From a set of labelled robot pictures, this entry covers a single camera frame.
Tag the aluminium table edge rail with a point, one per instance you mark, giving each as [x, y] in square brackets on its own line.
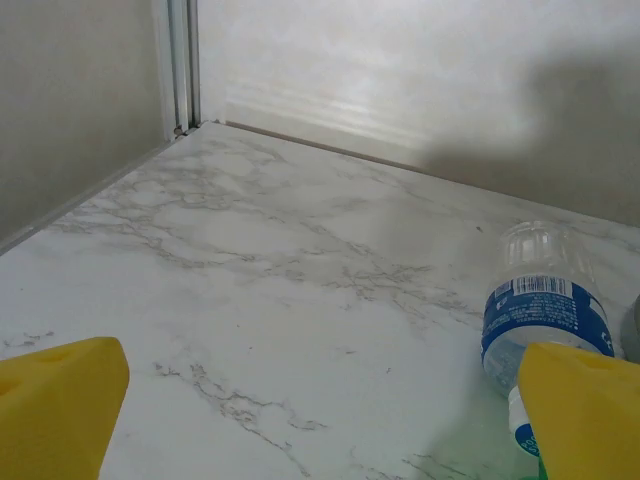
[100, 186]
[325, 146]

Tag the green bottle with paper label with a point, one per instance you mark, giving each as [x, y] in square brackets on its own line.
[541, 474]

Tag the aluminium frame post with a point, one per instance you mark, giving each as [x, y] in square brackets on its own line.
[180, 60]

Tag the clear bottle blue white label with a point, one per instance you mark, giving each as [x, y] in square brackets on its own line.
[540, 310]

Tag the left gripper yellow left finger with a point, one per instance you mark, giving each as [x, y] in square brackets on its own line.
[50, 415]

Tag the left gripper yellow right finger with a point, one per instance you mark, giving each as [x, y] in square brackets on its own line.
[590, 420]

